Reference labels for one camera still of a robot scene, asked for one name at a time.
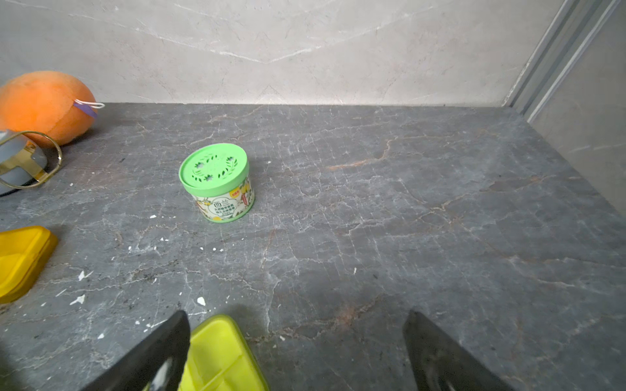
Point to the green lid six-cell pillbox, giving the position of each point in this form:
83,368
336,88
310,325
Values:
220,359

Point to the orange whale toy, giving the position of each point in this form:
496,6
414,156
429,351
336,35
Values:
52,107

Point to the green lidded jar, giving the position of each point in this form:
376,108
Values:
217,178

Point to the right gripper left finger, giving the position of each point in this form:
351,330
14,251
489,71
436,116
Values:
156,363

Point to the amber lid small pillbox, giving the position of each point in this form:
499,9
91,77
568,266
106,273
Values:
24,254

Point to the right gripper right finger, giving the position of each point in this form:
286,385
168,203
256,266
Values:
439,363

